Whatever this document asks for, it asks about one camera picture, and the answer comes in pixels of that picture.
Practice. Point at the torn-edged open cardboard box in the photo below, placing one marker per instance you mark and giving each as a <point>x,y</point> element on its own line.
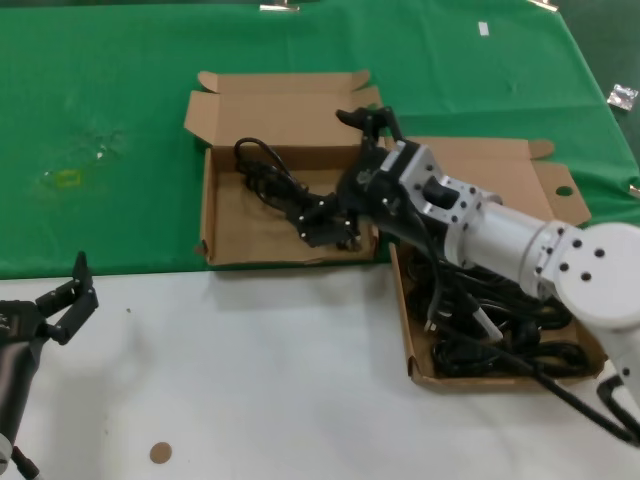
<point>250,235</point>

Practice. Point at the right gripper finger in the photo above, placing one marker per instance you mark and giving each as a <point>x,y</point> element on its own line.
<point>370,119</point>
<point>327,225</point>

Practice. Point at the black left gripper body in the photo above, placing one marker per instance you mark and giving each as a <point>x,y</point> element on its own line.
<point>17,330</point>

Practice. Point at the white tape piece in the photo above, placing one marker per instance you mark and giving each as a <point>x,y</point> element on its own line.
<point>483,29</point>

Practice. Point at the round cardboard disc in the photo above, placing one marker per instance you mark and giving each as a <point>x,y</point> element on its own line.
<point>161,453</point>

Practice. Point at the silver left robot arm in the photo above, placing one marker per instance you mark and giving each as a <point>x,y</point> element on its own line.
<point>3,446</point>

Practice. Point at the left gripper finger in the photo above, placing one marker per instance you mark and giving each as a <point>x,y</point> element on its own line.
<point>77,315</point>
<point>57,297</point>

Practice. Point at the green table cloth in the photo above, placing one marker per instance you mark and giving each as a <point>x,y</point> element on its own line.
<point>100,75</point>

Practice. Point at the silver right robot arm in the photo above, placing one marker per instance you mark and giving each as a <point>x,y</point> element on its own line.
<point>500,230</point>

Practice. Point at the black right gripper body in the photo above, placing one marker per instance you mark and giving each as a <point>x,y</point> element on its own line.
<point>372,200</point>

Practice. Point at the silver foil scrap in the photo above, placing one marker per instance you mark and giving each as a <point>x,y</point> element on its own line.
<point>622,96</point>

